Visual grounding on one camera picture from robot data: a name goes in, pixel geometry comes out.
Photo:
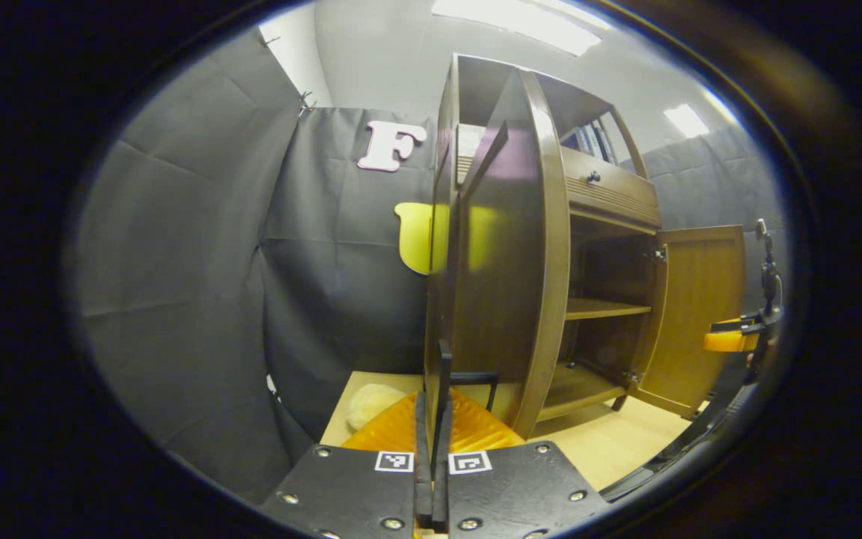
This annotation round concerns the metal door hinge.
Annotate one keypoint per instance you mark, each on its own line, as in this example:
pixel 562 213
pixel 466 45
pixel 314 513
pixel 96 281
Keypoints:
pixel 658 254

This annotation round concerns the cream plush toy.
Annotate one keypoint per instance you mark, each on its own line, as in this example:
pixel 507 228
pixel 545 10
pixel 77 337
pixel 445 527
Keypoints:
pixel 371 404

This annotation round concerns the pale grey book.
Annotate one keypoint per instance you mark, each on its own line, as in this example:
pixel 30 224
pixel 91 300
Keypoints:
pixel 590 141

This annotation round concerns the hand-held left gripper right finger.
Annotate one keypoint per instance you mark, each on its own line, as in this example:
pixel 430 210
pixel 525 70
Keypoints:
pixel 442 479

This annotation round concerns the wooden cabinet drawer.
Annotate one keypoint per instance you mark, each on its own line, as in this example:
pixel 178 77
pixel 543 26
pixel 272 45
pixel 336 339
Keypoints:
pixel 618 191

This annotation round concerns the black backdrop cloth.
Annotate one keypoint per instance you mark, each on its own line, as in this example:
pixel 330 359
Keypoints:
pixel 176 262

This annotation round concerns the wooden shoe cabinet door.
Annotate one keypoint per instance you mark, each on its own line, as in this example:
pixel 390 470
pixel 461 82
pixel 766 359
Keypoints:
pixel 700 314
pixel 506 284

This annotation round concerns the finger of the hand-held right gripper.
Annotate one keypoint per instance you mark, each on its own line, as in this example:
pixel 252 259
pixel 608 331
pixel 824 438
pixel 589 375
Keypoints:
pixel 730 340

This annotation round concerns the black book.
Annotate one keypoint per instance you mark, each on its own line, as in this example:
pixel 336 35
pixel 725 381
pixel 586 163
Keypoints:
pixel 605 142

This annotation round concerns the brown wooden double-door shoe cabinet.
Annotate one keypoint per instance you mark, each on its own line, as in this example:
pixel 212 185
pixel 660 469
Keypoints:
pixel 610 195

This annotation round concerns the dark blue book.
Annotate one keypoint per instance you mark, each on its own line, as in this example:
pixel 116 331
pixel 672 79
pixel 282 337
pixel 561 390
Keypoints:
pixel 573 141

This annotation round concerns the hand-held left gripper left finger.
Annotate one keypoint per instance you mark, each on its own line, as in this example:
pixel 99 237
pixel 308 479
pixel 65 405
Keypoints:
pixel 422 479

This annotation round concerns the small ceiling light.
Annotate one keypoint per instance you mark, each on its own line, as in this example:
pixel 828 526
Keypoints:
pixel 685 120

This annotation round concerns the wooden inner cabinet shelf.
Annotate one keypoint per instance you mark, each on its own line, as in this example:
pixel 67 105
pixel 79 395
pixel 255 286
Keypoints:
pixel 603 308

